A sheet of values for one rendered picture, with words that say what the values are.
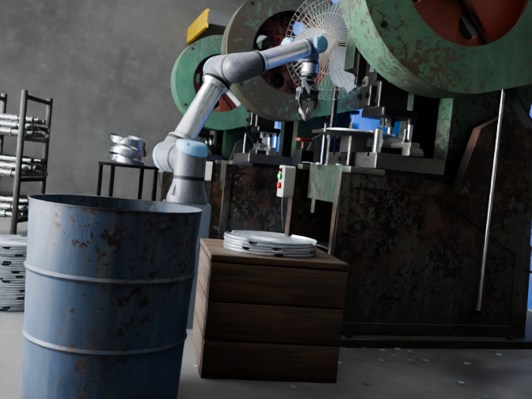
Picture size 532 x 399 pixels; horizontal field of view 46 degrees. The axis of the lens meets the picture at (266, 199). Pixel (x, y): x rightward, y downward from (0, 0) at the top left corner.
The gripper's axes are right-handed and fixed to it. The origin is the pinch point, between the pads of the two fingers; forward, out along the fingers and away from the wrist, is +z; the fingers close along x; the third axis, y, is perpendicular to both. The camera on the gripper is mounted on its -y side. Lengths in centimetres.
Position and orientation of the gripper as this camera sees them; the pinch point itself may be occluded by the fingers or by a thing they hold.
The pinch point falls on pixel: (306, 118)
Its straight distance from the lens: 281.2
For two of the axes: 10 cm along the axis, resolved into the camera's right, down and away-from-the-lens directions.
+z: -1.0, 9.9, 0.4
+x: -9.5, -0.8, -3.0
